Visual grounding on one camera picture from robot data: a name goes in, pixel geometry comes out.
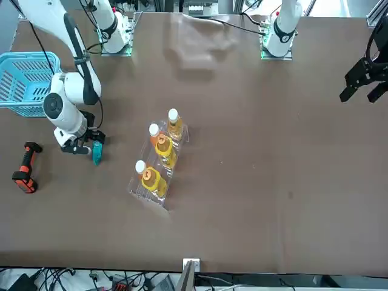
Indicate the black power adapter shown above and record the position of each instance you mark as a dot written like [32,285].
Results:
[21,283]

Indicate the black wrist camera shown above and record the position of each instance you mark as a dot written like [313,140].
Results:
[75,150]

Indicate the aluminium frame post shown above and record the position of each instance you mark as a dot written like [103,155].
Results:
[188,272]

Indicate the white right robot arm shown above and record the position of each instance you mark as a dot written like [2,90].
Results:
[69,91]

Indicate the black orange barcode scanner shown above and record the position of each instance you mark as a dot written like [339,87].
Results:
[25,169]

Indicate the pale tea bottle white cap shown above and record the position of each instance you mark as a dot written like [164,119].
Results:
[175,127]

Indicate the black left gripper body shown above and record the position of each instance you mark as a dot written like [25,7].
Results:
[377,71]

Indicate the light blue plastic basket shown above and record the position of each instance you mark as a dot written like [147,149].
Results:
[18,75]

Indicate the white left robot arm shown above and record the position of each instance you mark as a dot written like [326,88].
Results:
[280,33]

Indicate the orange juice bottle white cap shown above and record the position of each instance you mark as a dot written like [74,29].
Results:
[140,166]
[153,135]

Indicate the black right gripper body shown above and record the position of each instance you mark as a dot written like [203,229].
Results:
[97,137]

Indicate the aluminium frame rail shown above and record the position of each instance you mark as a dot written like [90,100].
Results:
[376,18]

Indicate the clear acrylic stepped shelf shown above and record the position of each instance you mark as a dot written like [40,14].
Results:
[136,189]

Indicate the teal potato chips packet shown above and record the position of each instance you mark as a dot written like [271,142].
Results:
[97,154]

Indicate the yellow drink bottle orange cap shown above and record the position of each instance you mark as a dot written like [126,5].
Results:
[165,151]
[153,182]

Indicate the grey power adapter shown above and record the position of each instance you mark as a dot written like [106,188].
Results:
[163,285]

